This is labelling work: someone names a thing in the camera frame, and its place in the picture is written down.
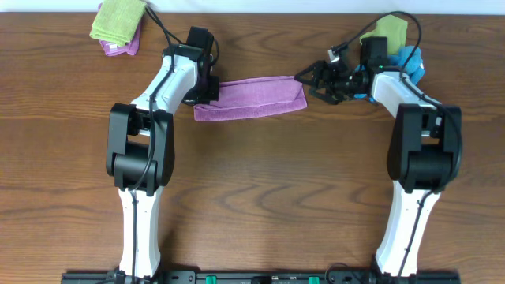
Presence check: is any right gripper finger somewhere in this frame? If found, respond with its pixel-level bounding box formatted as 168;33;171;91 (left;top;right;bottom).
309;88;343;105
294;61;326;87

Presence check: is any pink microfiber cloth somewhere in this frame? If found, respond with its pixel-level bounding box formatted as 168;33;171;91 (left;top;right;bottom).
193;76;307;121

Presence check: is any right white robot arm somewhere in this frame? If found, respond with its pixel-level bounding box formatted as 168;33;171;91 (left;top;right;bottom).
294;61;462;283

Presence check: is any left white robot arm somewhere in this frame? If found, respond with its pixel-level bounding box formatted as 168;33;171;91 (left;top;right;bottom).
106;42;220;283

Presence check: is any crumpled olive green cloth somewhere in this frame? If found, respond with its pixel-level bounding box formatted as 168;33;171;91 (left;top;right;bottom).
360;15;408;55

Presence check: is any crumpled blue cloth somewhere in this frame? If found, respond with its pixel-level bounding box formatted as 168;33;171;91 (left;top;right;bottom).
365;46;425;87

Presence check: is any folded purple cloth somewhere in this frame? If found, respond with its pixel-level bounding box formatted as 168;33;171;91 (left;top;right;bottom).
99;23;140;57

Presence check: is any folded green cloth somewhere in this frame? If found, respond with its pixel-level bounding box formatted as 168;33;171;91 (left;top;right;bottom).
89;0;147;47

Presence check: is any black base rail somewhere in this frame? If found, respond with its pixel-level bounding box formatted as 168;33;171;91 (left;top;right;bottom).
61;270;462;284

